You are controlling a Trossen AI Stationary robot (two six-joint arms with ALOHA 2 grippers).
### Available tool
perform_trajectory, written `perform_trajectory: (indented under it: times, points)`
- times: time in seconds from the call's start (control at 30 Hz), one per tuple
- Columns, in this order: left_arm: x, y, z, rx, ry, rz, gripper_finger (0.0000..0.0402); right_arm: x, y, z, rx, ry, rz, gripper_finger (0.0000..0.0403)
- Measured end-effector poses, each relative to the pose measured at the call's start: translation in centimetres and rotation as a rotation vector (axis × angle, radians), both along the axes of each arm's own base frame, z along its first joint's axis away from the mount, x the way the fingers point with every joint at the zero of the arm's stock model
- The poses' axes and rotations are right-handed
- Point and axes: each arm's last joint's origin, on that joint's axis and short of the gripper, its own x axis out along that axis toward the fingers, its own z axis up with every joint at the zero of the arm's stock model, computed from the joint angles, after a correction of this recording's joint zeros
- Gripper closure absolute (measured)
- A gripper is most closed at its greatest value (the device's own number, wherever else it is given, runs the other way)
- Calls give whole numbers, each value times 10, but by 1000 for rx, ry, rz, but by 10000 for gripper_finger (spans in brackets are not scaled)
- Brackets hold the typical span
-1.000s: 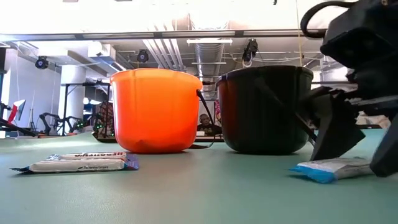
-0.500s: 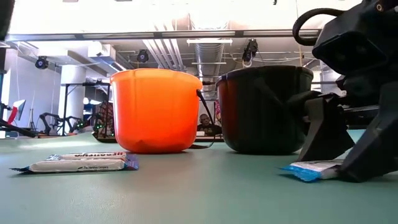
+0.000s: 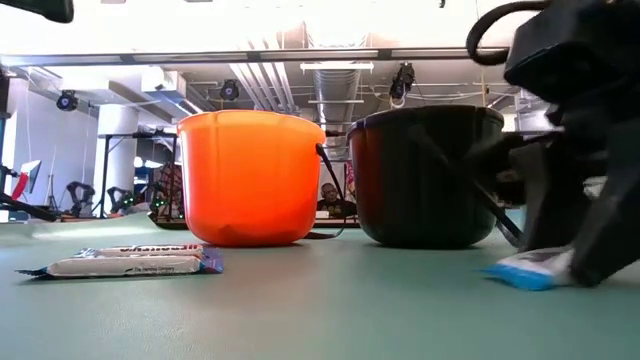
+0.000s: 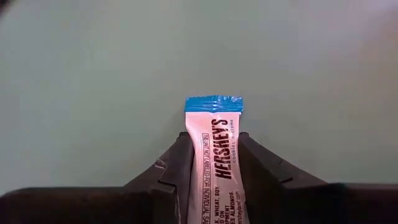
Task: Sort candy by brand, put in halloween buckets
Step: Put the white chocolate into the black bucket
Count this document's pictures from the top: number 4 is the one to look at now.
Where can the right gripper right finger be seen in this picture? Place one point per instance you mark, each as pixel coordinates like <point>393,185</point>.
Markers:
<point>311,205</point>

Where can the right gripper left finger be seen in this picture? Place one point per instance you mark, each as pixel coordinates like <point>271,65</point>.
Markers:
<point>109,205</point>

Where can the white blue Hershey's bar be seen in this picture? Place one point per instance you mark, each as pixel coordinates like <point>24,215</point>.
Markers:
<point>217,161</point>

